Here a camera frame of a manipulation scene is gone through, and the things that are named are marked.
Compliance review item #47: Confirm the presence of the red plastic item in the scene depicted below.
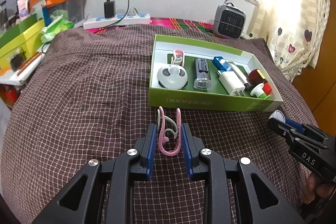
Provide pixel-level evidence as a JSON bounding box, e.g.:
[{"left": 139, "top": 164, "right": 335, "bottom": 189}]
[{"left": 5, "top": 85, "right": 19, "bottom": 104}]

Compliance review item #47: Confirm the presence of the brown bottle with red cap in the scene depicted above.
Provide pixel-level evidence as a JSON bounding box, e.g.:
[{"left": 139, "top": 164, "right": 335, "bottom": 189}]
[{"left": 248, "top": 69, "right": 273, "bottom": 94}]

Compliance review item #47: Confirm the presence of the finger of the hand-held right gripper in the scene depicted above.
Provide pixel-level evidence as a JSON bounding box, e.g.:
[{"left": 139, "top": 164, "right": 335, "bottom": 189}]
[
  {"left": 268, "top": 116, "right": 323, "bottom": 151},
  {"left": 285, "top": 118, "right": 328, "bottom": 147}
]

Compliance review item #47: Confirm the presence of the silver metal tube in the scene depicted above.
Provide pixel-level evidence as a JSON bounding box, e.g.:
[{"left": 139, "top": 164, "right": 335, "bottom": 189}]
[{"left": 227, "top": 62, "right": 252, "bottom": 90}]

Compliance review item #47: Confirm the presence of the white side table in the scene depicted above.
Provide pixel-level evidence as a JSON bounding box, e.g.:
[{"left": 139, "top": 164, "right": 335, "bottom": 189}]
[{"left": 0, "top": 51, "right": 45, "bottom": 85}]

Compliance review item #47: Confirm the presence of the white round panda gadget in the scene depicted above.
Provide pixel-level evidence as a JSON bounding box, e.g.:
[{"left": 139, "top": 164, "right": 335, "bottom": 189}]
[{"left": 157, "top": 64, "right": 189, "bottom": 90}]

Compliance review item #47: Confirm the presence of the blue transparent usb dongle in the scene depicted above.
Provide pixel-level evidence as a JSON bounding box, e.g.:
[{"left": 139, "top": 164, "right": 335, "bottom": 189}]
[{"left": 212, "top": 56, "right": 227, "bottom": 73}]

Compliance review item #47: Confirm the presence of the black power cable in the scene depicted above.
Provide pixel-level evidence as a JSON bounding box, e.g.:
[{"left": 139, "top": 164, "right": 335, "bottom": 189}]
[{"left": 106, "top": 0, "right": 130, "bottom": 29}]

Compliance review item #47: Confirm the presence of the cream curtain with hearts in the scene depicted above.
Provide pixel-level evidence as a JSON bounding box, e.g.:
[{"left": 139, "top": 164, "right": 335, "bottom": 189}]
[{"left": 256, "top": 0, "right": 331, "bottom": 83}]

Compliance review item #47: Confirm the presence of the black device with clear cap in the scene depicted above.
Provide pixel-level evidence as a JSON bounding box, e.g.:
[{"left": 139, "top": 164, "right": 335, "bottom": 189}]
[{"left": 193, "top": 58, "right": 213, "bottom": 91}]

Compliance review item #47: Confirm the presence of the grey space heater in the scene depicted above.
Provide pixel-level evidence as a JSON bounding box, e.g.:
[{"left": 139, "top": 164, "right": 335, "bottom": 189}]
[{"left": 213, "top": 3, "right": 247, "bottom": 39}]

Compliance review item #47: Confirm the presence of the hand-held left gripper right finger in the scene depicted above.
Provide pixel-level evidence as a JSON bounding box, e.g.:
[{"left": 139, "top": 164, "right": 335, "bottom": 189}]
[{"left": 182, "top": 123, "right": 306, "bottom": 224}]

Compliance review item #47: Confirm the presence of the white pink bottle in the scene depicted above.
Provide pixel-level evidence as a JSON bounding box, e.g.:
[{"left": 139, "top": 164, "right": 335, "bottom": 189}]
[{"left": 17, "top": 0, "right": 29, "bottom": 20}]

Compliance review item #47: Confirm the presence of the green yellow cardboard box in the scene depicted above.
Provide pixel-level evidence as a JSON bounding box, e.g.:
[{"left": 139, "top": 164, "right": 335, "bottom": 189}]
[{"left": 0, "top": 14, "right": 45, "bottom": 69}]

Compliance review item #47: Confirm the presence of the small black jar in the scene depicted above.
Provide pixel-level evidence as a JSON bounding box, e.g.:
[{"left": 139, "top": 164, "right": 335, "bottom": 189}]
[{"left": 9, "top": 52, "right": 25, "bottom": 69}]

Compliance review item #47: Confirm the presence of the black power adapter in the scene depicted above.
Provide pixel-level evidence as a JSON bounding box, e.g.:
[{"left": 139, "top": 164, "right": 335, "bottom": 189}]
[{"left": 104, "top": 0, "right": 116, "bottom": 18}]

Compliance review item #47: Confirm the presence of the glass jar with dark lid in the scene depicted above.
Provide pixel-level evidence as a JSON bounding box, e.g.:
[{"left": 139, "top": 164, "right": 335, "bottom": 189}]
[{"left": 0, "top": 1, "right": 8, "bottom": 30}]

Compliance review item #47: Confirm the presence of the green plastic bag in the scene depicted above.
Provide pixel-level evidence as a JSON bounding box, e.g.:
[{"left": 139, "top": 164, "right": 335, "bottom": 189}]
[{"left": 39, "top": 10, "right": 75, "bottom": 43}]

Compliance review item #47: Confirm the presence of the blue white carton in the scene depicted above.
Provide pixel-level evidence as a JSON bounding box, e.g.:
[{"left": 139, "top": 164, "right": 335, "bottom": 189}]
[{"left": 35, "top": 2, "right": 49, "bottom": 26}]

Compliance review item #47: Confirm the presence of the person's right hand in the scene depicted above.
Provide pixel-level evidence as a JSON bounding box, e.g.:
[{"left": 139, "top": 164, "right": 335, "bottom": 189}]
[{"left": 304, "top": 174, "right": 335, "bottom": 203}]

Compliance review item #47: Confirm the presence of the brown checked blanket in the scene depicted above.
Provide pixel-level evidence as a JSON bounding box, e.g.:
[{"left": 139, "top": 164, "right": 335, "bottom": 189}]
[{"left": 0, "top": 25, "right": 319, "bottom": 224}]

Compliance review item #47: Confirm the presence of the green white shallow cardboard box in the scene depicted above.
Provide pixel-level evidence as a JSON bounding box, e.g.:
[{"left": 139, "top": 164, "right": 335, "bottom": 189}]
[{"left": 148, "top": 34, "right": 283, "bottom": 112}]

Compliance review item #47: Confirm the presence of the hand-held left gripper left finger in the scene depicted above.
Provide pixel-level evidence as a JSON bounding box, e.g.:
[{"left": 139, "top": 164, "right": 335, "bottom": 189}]
[{"left": 31, "top": 123, "right": 158, "bottom": 224}]

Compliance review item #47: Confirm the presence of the pink grey clip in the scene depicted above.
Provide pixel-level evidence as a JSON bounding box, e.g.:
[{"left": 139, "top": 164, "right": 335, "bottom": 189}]
[
  {"left": 171, "top": 50, "right": 185, "bottom": 66},
  {"left": 157, "top": 106, "right": 182, "bottom": 156}
]

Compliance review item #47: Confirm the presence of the white power strip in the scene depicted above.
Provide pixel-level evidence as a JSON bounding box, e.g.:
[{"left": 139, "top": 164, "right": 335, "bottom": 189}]
[{"left": 83, "top": 13, "right": 151, "bottom": 30}]

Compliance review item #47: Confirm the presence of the white translucent round cap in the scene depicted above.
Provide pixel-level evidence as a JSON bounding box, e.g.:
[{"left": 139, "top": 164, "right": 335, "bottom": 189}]
[{"left": 272, "top": 111, "right": 286, "bottom": 125}]

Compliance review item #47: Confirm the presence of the white charger plug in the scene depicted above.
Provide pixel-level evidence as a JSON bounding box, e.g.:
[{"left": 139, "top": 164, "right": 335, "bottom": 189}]
[{"left": 218, "top": 70, "right": 246, "bottom": 96}]

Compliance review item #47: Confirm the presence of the colourful striped mat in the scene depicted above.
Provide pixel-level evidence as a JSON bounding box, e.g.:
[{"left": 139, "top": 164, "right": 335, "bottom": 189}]
[{"left": 150, "top": 17, "right": 214, "bottom": 31}]

